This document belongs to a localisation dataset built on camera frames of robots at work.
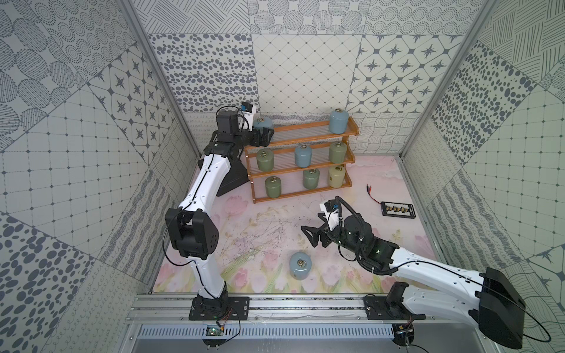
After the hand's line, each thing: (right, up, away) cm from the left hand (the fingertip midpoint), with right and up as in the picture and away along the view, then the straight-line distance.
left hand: (271, 127), depth 81 cm
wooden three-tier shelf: (+18, -1, +10) cm, 20 cm away
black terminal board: (+56, -34, +17) cm, 68 cm away
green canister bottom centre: (+17, -19, +21) cm, 33 cm away
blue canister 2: (+26, +3, +3) cm, 26 cm away
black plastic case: (-17, -18, +17) cm, 31 cm away
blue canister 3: (+13, -10, +10) cm, 19 cm away
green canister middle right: (+28, -8, +12) cm, 31 cm away
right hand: (+15, -35, -4) cm, 38 cm away
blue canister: (+11, -49, -6) cm, 51 cm away
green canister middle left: (-4, -11, +9) cm, 15 cm away
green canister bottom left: (0, -23, +17) cm, 29 cm away
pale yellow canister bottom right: (+29, -18, +21) cm, 40 cm away
